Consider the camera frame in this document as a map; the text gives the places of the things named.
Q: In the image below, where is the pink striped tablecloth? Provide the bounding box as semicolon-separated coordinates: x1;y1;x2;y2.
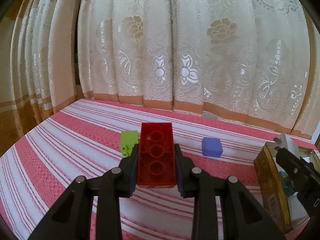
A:
0;98;320;240

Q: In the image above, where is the gold metal tin tray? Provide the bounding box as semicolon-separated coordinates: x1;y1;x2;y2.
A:
254;142;319;238

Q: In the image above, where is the green toy brick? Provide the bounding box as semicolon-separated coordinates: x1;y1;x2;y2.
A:
120;131;138;157

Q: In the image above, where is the purple cube block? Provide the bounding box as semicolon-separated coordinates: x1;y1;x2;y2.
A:
202;137;223;158

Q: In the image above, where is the white rectangular box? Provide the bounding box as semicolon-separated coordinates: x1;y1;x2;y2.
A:
274;133;299;157

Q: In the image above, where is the cream floral curtain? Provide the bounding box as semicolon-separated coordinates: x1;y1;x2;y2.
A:
1;0;319;153

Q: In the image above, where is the red toy brick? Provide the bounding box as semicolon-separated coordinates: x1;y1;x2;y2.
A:
137;122;176;188

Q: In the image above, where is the teal printed toy brick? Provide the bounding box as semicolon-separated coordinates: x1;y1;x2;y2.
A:
278;171;297;197

